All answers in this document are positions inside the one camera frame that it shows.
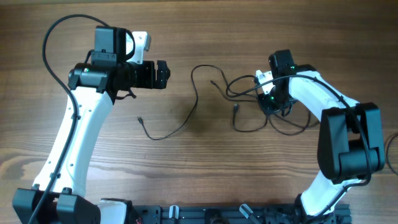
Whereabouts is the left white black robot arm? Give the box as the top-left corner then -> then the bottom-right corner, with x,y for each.
12,26 -> 170,223

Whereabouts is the black cable at right edge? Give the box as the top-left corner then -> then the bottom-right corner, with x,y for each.
384,133 -> 398,175

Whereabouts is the thin black usb cable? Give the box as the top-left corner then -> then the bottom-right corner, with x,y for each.
137,64 -> 269,141

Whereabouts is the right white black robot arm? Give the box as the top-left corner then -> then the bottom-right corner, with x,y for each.
256,50 -> 385,222

